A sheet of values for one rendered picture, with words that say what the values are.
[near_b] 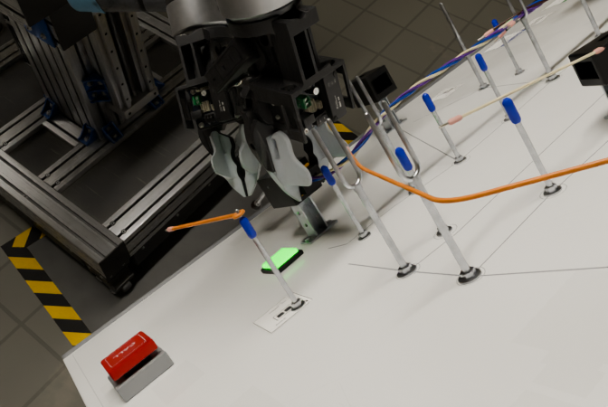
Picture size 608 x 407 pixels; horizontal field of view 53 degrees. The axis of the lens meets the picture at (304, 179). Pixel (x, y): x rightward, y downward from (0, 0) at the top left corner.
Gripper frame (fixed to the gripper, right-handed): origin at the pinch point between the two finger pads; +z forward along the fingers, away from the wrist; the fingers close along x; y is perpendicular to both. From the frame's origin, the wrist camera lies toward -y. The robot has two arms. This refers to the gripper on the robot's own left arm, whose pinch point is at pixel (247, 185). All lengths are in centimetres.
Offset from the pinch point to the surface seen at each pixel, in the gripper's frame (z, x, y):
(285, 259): 8.6, 6.5, 12.3
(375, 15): -54, 8, -191
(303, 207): 3.9, 8.5, 6.8
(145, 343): 11.9, -5.6, 24.1
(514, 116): -0.9, 31.7, 27.0
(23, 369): 36, -100, -67
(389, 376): 12.9, 19.7, 39.4
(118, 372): 13.6, -7.8, 26.2
